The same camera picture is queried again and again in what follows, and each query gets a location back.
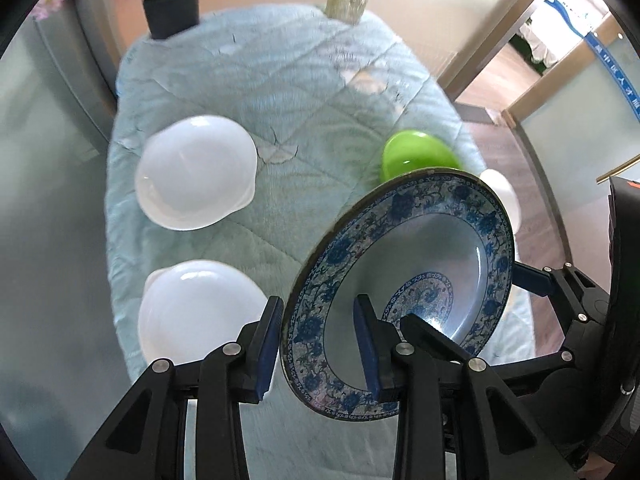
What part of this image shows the white ceramic bowl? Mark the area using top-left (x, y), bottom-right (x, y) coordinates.
top-left (480, 169), bottom-right (522, 234)

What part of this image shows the blue white patterned plate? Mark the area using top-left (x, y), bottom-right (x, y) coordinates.
top-left (281, 168), bottom-right (515, 422)

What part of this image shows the green plastic bowl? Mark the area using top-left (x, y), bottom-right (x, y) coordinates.
top-left (380, 129), bottom-right (462, 183)

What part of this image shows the black flower pot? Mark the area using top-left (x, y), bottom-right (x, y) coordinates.
top-left (142, 0), bottom-right (200, 40)

